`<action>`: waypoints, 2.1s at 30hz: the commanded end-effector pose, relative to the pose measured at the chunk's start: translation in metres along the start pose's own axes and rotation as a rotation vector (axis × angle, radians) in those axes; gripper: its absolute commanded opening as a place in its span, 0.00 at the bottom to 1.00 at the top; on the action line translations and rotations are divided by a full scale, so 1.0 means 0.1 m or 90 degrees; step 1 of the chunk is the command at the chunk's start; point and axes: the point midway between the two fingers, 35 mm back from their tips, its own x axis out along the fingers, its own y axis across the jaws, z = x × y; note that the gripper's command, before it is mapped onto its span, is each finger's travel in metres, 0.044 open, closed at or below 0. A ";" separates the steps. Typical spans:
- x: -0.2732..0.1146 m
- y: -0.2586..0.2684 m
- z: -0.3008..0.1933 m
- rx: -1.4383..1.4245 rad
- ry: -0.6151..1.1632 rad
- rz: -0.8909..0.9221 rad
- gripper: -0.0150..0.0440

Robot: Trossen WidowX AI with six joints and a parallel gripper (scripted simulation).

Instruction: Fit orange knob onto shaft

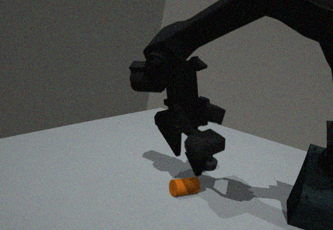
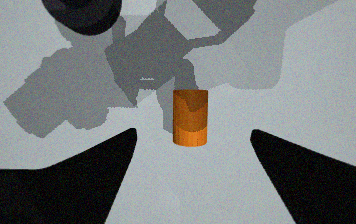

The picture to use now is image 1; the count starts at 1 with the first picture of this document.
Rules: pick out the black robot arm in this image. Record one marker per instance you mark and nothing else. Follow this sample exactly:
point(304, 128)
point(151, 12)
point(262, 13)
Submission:
point(166, 65)

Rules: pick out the orange knob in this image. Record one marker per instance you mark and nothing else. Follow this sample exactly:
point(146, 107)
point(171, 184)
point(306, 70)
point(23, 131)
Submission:
point(184, 186)

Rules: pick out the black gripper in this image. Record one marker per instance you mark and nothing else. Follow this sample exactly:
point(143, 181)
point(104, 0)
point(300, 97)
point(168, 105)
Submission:
point(182, 116)

